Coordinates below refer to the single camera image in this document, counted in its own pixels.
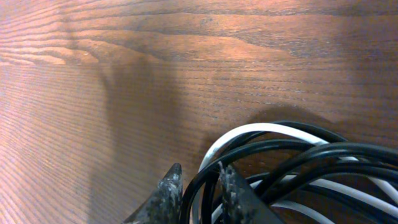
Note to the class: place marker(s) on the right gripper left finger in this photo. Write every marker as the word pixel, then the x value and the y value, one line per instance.
pixel 163 205

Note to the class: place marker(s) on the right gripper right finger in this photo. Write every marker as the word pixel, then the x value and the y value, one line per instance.
pixel 241 205

